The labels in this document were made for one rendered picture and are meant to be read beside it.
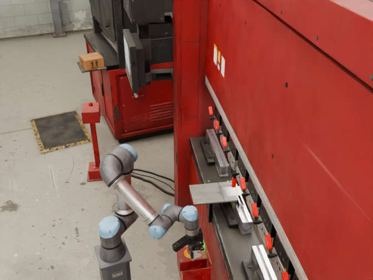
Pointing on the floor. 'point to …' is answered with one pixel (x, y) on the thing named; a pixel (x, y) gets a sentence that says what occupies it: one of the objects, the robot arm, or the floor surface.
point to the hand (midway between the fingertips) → (191, 259)
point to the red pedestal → (93, 109)
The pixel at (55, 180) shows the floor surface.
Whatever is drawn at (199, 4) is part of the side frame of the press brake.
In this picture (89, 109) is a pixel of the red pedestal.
